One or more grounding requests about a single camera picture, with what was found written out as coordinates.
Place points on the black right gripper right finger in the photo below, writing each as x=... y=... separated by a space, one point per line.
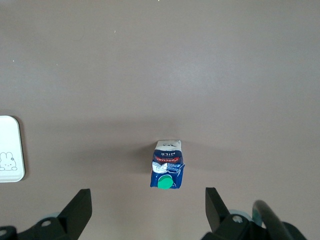
x=217 y=215

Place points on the blue milk carton green cap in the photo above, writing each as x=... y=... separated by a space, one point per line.
x=166 y=165

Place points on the white tray with rabbit print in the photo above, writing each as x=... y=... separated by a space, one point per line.
x=10 y=142

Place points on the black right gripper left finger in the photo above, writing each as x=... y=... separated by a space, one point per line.
x=75 y=212

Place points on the brown table cover mat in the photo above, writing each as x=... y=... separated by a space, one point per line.
x=150 y=75

